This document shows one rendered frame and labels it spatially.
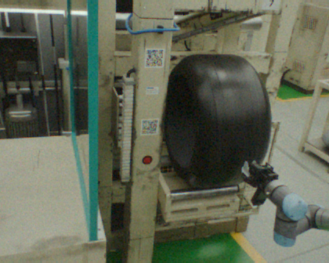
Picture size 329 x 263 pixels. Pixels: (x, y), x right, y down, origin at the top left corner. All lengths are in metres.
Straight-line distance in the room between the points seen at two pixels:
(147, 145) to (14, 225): 0.76
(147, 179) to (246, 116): 0.53
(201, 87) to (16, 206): 0.81
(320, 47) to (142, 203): 4.64
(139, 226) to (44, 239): 0.95
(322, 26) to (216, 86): 4.55
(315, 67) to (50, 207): 5.35
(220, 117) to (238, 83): 0.17
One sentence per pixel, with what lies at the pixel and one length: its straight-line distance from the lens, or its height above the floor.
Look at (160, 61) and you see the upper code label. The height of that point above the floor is 1.50.
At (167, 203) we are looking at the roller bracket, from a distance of 1.66.
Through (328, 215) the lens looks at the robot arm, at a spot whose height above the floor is 1.14.
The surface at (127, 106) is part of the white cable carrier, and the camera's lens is 1.52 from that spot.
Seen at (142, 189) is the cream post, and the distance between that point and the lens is 1.73.
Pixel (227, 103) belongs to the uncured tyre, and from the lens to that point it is 1.47.
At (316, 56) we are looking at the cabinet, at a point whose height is 0.59.
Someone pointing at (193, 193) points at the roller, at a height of 0.91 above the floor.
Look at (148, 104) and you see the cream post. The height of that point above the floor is 1.32.
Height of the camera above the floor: 1.91
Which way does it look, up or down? 27 degrees down
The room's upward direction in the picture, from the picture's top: 5 degrees clockwise
